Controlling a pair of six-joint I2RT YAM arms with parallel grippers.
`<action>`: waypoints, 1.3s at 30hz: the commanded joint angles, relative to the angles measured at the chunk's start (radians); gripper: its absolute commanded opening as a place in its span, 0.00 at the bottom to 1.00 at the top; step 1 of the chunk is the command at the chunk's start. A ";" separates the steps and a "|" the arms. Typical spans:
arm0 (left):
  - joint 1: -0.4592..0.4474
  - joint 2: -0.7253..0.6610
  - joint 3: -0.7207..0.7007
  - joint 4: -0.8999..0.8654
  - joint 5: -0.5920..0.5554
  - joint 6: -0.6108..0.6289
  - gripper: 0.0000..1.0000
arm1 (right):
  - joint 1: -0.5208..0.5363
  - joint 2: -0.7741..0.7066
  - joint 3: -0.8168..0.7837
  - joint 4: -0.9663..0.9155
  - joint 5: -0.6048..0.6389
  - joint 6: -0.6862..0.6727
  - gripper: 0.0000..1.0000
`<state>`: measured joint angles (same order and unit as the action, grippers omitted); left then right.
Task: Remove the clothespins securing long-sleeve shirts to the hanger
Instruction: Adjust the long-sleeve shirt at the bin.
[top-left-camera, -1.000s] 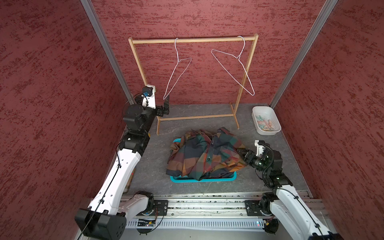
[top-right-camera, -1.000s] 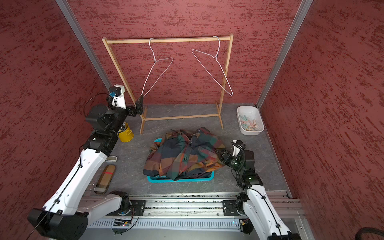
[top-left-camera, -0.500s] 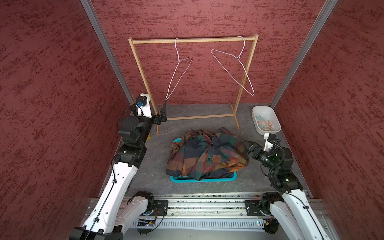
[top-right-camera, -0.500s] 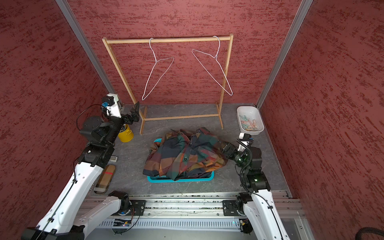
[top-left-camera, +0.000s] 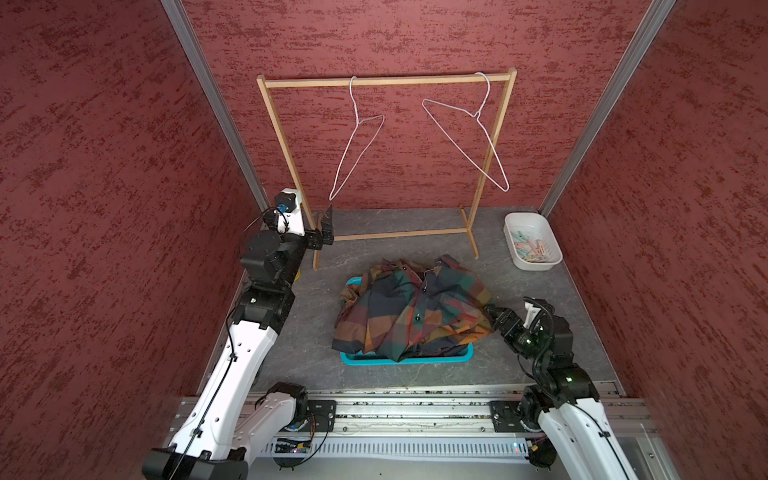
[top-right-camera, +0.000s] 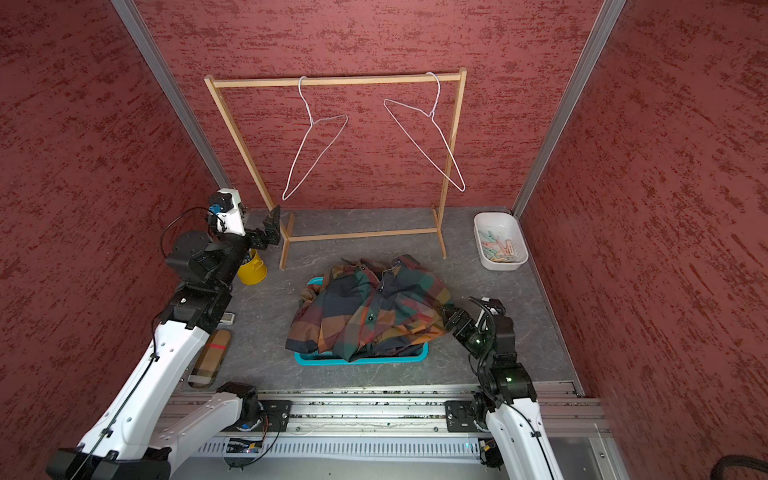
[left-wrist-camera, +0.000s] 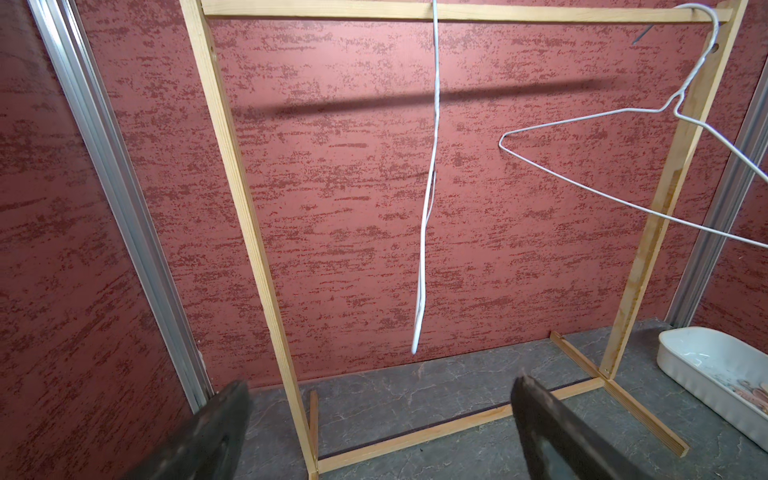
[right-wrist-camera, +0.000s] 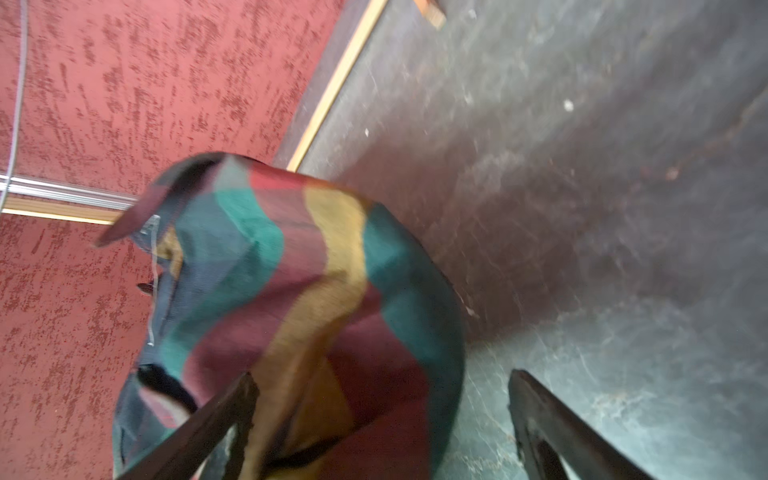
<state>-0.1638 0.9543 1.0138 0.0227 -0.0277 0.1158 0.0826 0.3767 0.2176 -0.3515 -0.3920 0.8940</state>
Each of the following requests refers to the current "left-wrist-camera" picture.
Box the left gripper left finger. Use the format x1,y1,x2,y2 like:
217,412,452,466
123,380,251,479

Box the white plastic tray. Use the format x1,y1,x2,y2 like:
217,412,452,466
657,327,767,450

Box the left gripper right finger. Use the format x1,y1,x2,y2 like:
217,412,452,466
510,375,650,479

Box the white wire hanger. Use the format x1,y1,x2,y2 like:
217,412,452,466
410,0,441,355
498,3,767,249

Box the wooden clothes rack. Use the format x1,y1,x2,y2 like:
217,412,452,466
181,1,747,478

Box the clothespins in tray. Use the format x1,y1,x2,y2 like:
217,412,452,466
734,379,768,414

